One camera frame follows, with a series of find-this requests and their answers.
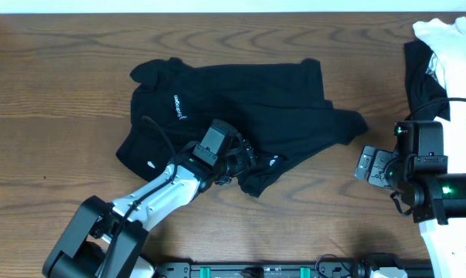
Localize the black logo t-shirt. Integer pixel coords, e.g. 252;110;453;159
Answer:
116;58;368;197

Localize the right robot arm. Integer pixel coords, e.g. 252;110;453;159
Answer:
354;120;466;277

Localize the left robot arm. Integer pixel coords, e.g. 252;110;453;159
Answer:
42;130;257;277

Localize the black garment in pile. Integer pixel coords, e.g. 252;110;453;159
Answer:
403;40;450;120

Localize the white garment pile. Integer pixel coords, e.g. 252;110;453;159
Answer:
413;17;466;173

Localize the left camera cable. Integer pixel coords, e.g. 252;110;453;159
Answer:
97;115;187;278

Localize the camera cable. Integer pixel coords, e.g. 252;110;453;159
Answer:
404;97;466;121
97;115;187;278

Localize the right camera cable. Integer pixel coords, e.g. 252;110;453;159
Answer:
404;97;466;121

